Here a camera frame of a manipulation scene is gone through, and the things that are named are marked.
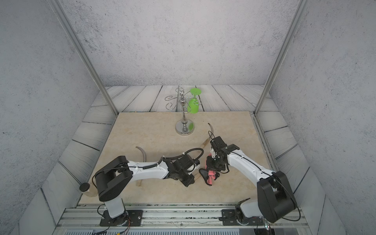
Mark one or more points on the pink fluffy rag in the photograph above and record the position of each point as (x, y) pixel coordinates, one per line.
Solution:
(211, 176)

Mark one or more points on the right aluminium frame post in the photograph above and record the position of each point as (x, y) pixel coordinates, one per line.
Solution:
(302, 6)

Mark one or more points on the green plastic goblet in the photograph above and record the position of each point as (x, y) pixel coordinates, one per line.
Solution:
(194, 101)

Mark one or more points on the left aluminium frame post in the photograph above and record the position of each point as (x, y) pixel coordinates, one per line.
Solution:
(62, 18)

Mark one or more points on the aluminium mounting rail base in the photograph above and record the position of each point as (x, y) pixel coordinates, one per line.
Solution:
(178, 219)

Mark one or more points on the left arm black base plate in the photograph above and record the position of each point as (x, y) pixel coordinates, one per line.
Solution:
(120, 218)

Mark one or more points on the aluminium frame post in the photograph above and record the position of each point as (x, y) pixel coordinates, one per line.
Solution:
(62, 18)
(302, 6)

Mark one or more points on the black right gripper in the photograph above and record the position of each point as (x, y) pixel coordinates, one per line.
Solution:
(209, 166)

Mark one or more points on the small jar with black lid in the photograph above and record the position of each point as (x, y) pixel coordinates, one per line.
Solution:
(88, 189)

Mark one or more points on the small sickle wooden handle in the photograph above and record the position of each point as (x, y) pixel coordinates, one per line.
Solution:
(209, 138)
(139, 182)

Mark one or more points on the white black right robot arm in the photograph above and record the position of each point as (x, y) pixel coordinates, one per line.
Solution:
(275, 198)

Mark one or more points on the chrome glass holder stand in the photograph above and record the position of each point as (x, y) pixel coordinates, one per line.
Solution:
(184, 126)

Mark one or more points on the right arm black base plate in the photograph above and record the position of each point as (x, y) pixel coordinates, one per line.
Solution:
(234, 217)

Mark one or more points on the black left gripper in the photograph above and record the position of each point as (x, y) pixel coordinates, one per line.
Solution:
(190, 181)

